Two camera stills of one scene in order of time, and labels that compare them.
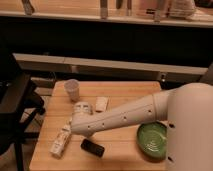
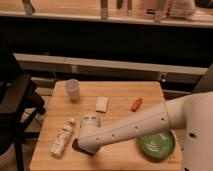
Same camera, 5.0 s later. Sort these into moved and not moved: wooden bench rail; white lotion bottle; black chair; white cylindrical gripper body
Moved: white cylindrical gripper body
Not moved: white lotion bottle; black chair; wooden bench rail
